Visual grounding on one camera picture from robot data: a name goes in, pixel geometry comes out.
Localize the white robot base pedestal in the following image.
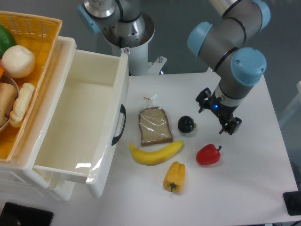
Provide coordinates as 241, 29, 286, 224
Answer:
111, 43, 167, 76

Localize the red bell pepper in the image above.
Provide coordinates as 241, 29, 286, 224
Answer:
196, 144, 222, 165

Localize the pale twisted bread stick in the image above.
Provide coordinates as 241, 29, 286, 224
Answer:
9, 83, 35, 128

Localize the black device bottom left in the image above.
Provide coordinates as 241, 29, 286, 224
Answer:
0, 202, 54, 226

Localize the yellow banana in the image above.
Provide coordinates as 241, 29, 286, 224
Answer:
129, 140, 184, 165

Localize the yellow bell pepper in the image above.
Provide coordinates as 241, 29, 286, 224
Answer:
163, 161, 186, 194

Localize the bagged brown bread slice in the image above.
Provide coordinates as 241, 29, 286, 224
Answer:
138, 94, 173, 147

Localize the white round bun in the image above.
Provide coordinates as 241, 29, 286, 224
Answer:
1, 45, 36, 79

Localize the white open drawer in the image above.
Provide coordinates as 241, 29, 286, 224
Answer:
34, 50, 129, 200

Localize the brown bread roll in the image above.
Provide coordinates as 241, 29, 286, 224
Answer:
0, 82, 17, 127

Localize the green fruit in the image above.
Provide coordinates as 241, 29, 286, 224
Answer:
0, 25, 16, 58

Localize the white drawer cabinet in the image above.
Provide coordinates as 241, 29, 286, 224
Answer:
0, 37, 77, 200

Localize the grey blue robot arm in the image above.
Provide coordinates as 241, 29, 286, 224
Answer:
77, 0, 270, 134

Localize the black device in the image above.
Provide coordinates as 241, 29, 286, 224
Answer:
283, 191, 301, 216
0, 202, 54, 226

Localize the yellow wicker basket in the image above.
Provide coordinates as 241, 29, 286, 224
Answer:
0, 11, 62, 162

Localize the black device bottom right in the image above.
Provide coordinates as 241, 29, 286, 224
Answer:
283, 191, 301, 216

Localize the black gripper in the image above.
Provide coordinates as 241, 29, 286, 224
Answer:
196, 88, 242, 135

